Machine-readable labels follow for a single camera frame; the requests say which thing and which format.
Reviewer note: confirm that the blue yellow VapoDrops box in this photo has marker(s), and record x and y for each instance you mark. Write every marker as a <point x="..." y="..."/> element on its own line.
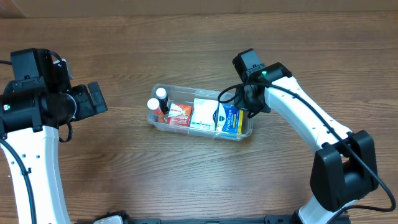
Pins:
<point x="229" y="119"/>

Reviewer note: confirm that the clear plastic container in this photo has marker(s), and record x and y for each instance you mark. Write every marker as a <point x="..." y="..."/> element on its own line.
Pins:
<point x="186" y="95"/>

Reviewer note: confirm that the red medicine box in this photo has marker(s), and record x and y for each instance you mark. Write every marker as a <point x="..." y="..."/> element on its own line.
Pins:
<point x="179" y="114"/>

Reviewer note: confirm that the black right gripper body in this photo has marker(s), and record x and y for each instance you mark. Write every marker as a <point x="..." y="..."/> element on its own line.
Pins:
<point x="252" y="100"/>

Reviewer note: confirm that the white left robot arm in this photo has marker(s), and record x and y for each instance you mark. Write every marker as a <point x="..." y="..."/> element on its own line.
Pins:
<point x="37" y="111"/>

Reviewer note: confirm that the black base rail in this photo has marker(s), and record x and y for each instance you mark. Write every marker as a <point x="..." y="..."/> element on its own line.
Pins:
<point x="123" y="217"/>

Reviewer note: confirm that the black bottle white cap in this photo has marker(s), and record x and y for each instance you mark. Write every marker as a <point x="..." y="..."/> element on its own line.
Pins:
<point x="163" y="97"/>

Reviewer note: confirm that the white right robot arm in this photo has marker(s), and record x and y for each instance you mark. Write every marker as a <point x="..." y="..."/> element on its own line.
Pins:
<point x="344" y="165"/>

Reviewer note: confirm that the orange bottle white cap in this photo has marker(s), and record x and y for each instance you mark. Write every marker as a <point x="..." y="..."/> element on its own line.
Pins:
<point x="153" y="105"/>

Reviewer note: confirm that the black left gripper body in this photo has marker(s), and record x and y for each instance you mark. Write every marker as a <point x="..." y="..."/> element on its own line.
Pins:
<point x="94" y="98"/>

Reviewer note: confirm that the white medicine box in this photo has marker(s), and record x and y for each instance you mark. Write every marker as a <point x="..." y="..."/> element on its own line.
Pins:
<point x="204" y="114"/>

